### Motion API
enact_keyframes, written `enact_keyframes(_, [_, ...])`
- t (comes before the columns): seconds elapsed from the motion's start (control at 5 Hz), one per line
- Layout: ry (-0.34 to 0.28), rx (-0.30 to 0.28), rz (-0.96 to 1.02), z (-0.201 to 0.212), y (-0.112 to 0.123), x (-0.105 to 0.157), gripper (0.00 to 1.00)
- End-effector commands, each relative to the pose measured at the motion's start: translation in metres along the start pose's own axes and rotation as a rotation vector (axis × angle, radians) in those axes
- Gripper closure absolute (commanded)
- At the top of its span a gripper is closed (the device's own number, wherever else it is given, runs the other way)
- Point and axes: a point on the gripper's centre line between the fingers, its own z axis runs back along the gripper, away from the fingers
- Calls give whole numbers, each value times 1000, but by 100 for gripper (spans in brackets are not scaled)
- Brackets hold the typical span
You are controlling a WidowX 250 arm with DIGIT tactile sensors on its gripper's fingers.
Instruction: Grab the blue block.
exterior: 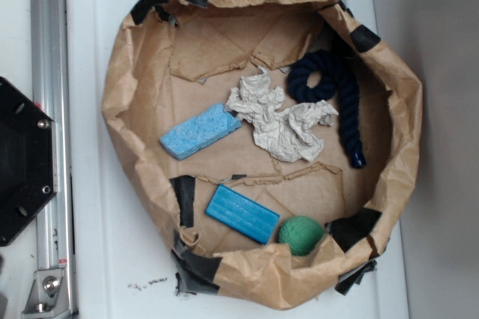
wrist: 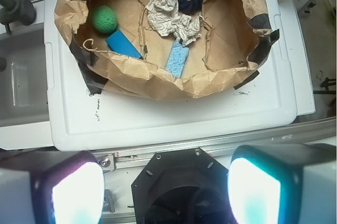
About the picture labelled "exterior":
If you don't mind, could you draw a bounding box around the blue rectangular block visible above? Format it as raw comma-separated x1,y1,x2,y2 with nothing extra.
205,184,280,245

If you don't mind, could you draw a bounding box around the brown paper bag bin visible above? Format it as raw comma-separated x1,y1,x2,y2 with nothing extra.
102,0,423,309

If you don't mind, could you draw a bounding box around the light blue sponge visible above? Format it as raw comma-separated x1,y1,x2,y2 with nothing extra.
159,103,242,160

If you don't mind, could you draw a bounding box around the crumpled white paper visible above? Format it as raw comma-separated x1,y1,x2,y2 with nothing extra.
225,66,338,162

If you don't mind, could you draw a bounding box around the green textured ball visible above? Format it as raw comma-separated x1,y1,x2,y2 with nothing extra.
278,216,326,256

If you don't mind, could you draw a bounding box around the white tray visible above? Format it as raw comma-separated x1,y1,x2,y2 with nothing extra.
67,0,409,318

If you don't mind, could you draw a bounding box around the dark navy rope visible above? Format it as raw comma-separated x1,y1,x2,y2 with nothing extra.
287,49,367,169

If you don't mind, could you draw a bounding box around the black hexagonal base plate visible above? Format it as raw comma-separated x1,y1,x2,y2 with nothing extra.
1,77,55,247

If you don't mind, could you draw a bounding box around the aluminium extrusion rail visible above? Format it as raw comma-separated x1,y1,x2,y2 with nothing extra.
31,0,79,318

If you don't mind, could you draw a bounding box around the metal corner bracket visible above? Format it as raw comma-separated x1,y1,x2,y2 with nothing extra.
21,268,71,318

